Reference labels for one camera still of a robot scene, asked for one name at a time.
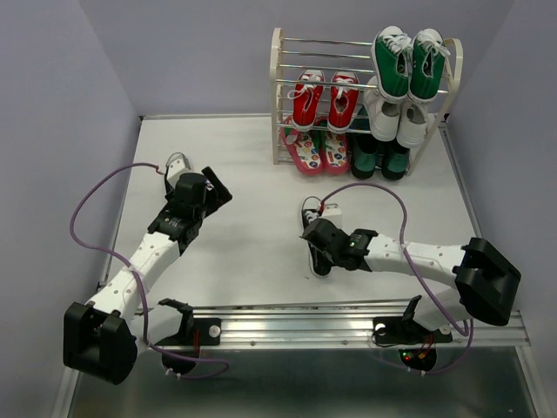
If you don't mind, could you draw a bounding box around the right white shoe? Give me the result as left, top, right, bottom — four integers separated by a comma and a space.
396, 100, 428, 149

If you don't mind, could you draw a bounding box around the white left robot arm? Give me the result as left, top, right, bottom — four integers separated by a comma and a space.
63, 162, 232, 385

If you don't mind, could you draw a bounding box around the black sneaker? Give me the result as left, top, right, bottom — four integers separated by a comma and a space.
300, 196, 332, 278
164, 171, 192, 200

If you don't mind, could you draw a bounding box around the left dark green shoe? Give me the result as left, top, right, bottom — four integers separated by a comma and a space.
348, 133, 383, 179

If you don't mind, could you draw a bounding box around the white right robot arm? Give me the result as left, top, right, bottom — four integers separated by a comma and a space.
301, 218, 521, 340

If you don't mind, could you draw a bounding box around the green sneaker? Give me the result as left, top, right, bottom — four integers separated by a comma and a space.
408, 28, 450, 105
372, 25, 412, 104

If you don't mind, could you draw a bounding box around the left white shoe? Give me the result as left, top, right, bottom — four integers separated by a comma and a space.
363, 88, 401, 142

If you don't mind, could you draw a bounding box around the white shoe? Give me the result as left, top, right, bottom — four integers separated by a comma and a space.
363, 88, 401, 142
396, 100, 428, 149

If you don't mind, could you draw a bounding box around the cream metal shoe shelf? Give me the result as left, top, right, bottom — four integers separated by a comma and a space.
269, 28, 464, 174

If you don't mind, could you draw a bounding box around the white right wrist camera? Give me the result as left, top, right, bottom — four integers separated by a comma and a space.
321, 203, 343, 228

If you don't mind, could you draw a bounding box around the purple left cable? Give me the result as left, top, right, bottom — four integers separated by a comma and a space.
70, 162, 231, 380

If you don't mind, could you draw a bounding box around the right green sneaker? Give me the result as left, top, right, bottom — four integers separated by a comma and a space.
408, 28, 450, 105

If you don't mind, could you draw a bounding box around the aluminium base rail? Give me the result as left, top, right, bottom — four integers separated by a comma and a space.
147, 300, 530, 350

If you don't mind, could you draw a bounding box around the pink patterned sandal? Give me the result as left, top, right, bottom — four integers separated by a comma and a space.
320, 131, 350, 175
280, 116, 324, 176

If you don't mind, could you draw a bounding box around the right dark green shoe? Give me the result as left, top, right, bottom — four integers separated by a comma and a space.
381, 139, 410, 181

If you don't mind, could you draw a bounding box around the left green sneaker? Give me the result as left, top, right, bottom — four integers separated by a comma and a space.
372, 25, 412, 104

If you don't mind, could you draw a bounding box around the dark green shoe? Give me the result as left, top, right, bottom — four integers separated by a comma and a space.
381, 139, 410, 181
348, 133, 383, 179

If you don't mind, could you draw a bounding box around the red sneaker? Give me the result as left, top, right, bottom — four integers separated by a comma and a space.
287, 69, 325, 131
327, 71, 359, 133

